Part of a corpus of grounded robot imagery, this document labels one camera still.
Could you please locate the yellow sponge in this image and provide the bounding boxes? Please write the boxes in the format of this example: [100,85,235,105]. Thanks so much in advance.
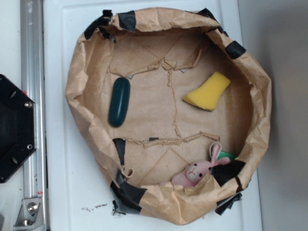
[182,72,231,111]

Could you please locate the green sponge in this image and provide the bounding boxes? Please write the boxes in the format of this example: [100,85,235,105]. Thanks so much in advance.
[217,151,237,161]

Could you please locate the brown paper bag bin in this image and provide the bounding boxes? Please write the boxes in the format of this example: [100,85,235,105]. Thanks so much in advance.
[65,8,272,225]

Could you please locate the dark green oblong object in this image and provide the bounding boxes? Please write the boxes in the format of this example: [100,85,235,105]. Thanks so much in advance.
[108,77,130,127]

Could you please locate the pink plush bunny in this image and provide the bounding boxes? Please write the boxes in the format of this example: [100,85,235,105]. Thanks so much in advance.
[171,141,231,188]

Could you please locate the white plastic tray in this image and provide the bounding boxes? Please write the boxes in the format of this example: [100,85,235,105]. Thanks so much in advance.
[43,0,262,231]

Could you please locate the aluminium extrusion rail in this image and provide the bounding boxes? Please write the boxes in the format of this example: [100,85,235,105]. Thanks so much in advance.
[20,0,50,231]

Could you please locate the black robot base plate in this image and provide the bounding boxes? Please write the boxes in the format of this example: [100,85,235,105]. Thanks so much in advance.
[0,75,36,183]

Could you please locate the metal corner bracket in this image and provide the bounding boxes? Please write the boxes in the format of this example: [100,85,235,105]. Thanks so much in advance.
[13,197,44,231]

